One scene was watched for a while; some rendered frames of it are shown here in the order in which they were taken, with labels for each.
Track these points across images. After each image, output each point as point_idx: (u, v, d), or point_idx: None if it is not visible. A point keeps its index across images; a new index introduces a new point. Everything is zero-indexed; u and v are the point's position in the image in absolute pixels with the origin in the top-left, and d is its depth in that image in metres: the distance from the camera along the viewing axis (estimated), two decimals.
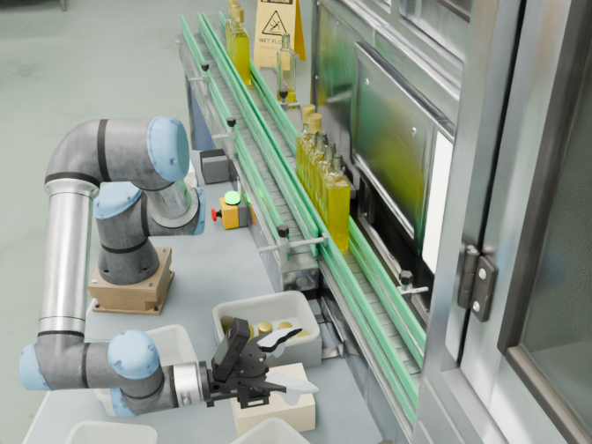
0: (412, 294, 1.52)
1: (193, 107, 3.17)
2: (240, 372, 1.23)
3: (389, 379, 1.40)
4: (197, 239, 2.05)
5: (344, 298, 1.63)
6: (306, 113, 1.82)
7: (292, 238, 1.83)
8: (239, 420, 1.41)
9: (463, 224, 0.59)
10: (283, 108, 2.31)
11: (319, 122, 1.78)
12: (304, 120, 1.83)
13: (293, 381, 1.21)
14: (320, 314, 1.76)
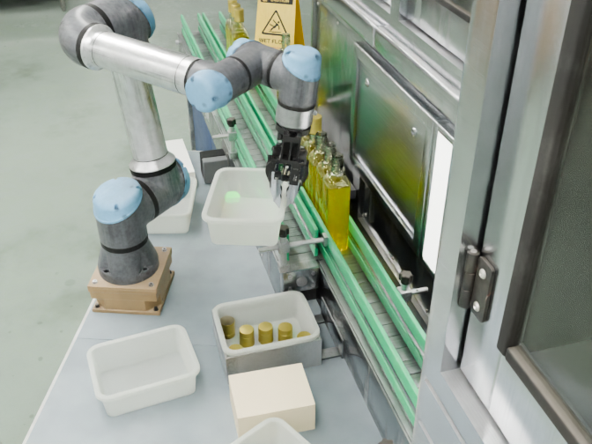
0: (412, 294, 1.52)
1: (193, 107, 3.17)
2: (299, 147, 1.49)
3: (389, 379, 1.40)
4: (197, 239, 2.05)
5: (344, 298, 1.63)
6: None
7: (292, 238, 1.83)
8: (239, 420, 1.41)
9: (463, 224, 0.59)
10: None
11: (319, 122, 1.78)
12: None
13: (291, 188, 1.54)
14: (320, 314, 1.76)
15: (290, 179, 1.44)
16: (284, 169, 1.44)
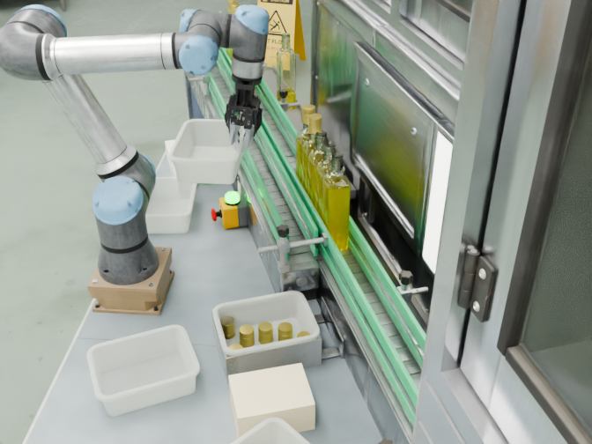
0: (412, 294, 1.52)
1: (193, 107, 3.17)
2: (254, 97, 1.70)
3: (389, 379, 1.40)
4: (197, 239, 2.05)
5: (344, 298, 1.63)
6: (306, 113, 1.82)
7: (292, 238, 1.83)
8: (239, 420, 1.41)
9: (463, 224, 0.59)
10: (283, 108, 2.31)
11: (319, 122, 1.78)
12: (304, 120, 1.83)
13: (247, 135, 1.76)
14: (320, 314, 1.76)
15: (244, 123, 1.66)
16: (240, 114, 1.65)
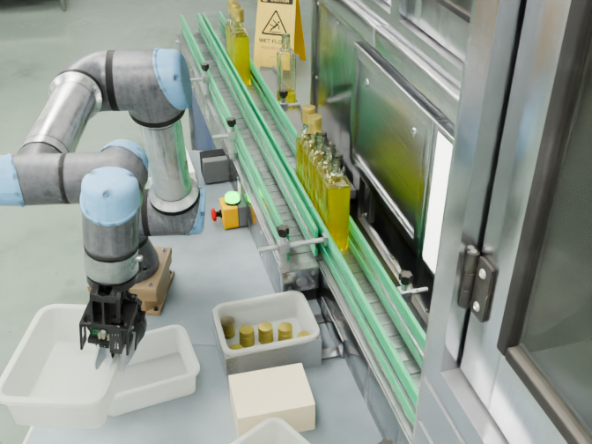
0: (412, 294, 1.52)
1: (193, 107, 3.17)
2: (131, 295, 1.08)
3: (389, 379, 1.40)
4: (197, 239, 2.05)
5: (344, 298, 1.63)
6: (306, 113, 1.82)
7: (292, 238, 1.83)
8: (239, 420, 1.41)
9: (463, 224, 0.59)
10: (283, 108, 2.31)
11: (319, 122, 1.78)
12: (304, 120, 1.83)
13: None
14: (320, 314, 1.76)
15: (109, 346, 1.03)
16: (102, 333, 1.03)
